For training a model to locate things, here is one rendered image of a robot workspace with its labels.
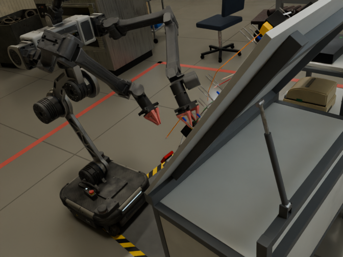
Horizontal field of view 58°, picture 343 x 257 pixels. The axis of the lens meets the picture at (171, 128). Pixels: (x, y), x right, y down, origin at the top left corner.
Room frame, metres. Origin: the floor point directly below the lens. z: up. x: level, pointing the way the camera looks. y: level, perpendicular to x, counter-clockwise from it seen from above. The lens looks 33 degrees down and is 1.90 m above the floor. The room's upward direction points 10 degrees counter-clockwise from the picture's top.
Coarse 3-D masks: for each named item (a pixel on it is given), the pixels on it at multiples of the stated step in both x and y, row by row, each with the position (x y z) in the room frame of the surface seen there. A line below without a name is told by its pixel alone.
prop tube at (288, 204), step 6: (270, 132) 0.76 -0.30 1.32; (270, 138) 0.75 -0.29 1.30; (270, 144) 0.74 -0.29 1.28; (270, 150) 0.74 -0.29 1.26; (270, 156) 0.74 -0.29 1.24; (276, 156) 0.74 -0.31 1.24; (276, 162) 0.73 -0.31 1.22; (276, 168) 0.72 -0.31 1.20; (276, 174) 0.72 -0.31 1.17; (276, 180) 0.72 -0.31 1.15; (282, 180) 0.72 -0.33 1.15; (282, 186) 0.71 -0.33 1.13; (282, 192) 0.70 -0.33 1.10; (282, 198) 0.70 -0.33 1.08; (282, 204) 0.70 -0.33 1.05; (288, 204) 0.69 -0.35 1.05; (288, 210) 0.68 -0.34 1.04
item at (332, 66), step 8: (280, 0) 1.85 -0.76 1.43; (288, 0) 1.82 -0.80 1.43; (296, 0) 1.78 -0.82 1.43; (304, 0) 1.75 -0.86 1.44; (312, 0) 1.71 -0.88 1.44; (312, 64) 1.71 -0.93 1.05; (320, 64) 1.68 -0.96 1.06; (328, 64) 1.66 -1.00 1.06; (336, 64) 1.64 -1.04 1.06; (320, 72) 1.64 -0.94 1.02; (328, 72) 1.61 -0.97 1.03; (336, 72) 1.58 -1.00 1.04; (336, 88) 2.03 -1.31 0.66; (336, 96) 1.91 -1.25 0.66; (336, 104) 1.81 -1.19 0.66; (328, 112) 1.73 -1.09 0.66; (336, 112) 1.72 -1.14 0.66
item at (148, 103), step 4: (144, 96) 1.34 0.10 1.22; (140, 100) 1.32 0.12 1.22; (144, 100) 1.31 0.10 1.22; (148, 100) 1.32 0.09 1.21; (140, 104) 1.31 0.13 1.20; (144, 104) 1.30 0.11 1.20; (148, 104) 1.30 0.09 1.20; (152, 104) 1.31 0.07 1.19; (156, 104) 1.33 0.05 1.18; (144, 108) 1.27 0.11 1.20; (140, 112) 1.28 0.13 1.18; (144, 112) 1.30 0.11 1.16
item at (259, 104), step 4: (260, 100) 0.78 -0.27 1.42; (256, 104) 0.77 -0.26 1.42; (260, 104) 0.77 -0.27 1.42; (260, 108) 0.77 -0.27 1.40; (260, 112) 0.77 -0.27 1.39; (264, 116) 0.77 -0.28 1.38; (264, 120) 0.76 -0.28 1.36; (264, 124) 0.76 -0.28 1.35; (264, 128) 0.76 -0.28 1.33; (268, 132) 0.75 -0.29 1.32
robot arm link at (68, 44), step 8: (48, 32) 1.20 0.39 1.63; (40, 40) 1.18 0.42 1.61; (48, 40) 1.19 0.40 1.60; (56, 40) 1.18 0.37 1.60; (64, 40) 1.18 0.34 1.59; (72, 40) 1.18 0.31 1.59; (40, 48) 1.17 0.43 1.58; (48, 48) 1.16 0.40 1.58; (56, 48) 1.15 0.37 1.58; (64, 48) 1.16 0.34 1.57; (72, 48) 1.17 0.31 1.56; (48, 56) 1.29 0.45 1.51; (56, 56) 1.18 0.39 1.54; (64, 56) 1.14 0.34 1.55; (40, 64) 1.44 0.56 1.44; (48, 64) 1.41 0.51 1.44; (48, 72) 1.48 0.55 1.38
